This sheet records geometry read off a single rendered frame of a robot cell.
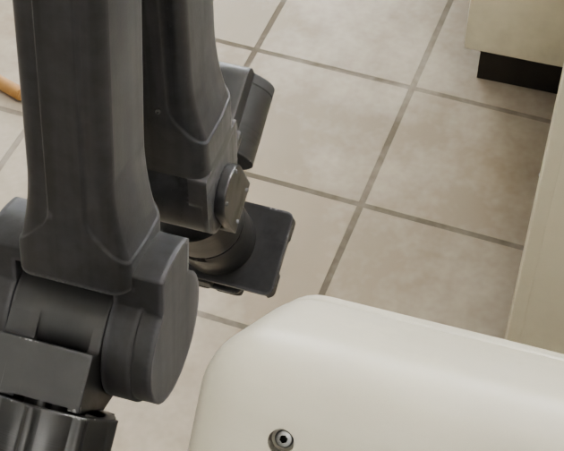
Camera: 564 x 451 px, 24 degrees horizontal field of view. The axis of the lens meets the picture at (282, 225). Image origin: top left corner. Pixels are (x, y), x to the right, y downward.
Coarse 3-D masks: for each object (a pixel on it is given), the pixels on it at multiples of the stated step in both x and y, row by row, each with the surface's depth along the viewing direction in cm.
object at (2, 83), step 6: (0, 78) 231; (6, 78) 232; (0, 84) 231; (6, 84) 230; (12, 84) 230; (18, 84) 231; (6, 90) 230; (12, 90) 230; (18, 90) 229; (12, 96) 230; (18, 96) 230
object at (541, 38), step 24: (480, 0) 219; (504, 0) 217; (528, 0) 216; (552, 0) 214; (480, 24) 222; (504, 24) 221; (528, 24) 219; (552, 24) 218; (480, 48) 226; (504, 48) 225; (528, 48) 223; (552, 48) 222; (480, 72) 234; (504, 72) 232; (528, 72) 231; (552, 72) 229
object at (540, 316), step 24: (552, 120) 144; (552, 144) 144; (552, 168) 146; (552, 192) 149; (552, 216) 152; (528, 240) 156; (552, 240) 154; (528, 264) 159; (552, 264) 158; (528, 288) 162; (552, 288) 161; (528, 312) 166; (552, 312) 164; (528, 336) 169; (552, 336) 168
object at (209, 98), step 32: (160, 0) 68; (192, 0) 69; (160, 32) 70; (192, 32) 71; (160, 64) 71; (192, 64) 72; (160, 96) 73; (192, 96) 73; (224, 96) 78; (160, 128) 75; (192, 128) 75; (224, 128) 78; (160, 160) 77; (192, 160) 76; (224, 160) 80; (160, 192) 80; (192, 192) 78; (192, 224) 81
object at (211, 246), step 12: (168, 228) 87; (180, 228) 87; (240, 228) 91; (192, 240) 87; (204, 240) 87; (216, 240) 88; (228, 240) 90; (192, 252) 90; (204, 252) 90; (216, 252) 90
